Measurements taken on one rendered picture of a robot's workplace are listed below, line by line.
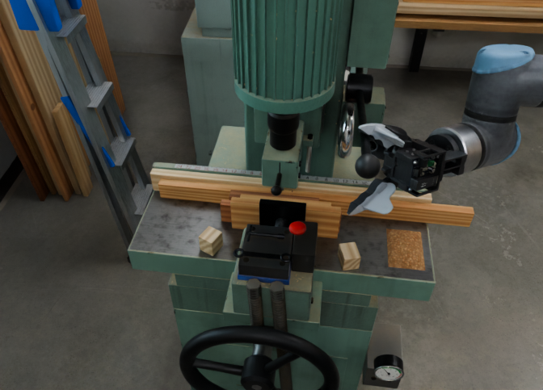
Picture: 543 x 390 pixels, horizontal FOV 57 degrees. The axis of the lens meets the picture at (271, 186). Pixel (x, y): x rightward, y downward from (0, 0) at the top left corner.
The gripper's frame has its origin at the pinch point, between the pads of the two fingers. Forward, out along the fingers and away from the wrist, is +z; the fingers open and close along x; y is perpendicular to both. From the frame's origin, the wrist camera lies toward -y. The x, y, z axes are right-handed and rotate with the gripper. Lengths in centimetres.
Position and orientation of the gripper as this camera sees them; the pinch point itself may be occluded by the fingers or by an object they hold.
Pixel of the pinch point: (348, 171)
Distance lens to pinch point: 81.2
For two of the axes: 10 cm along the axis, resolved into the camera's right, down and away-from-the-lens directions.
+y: 5.5, 4.0, -7.4
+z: -8.4, 2.1, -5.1
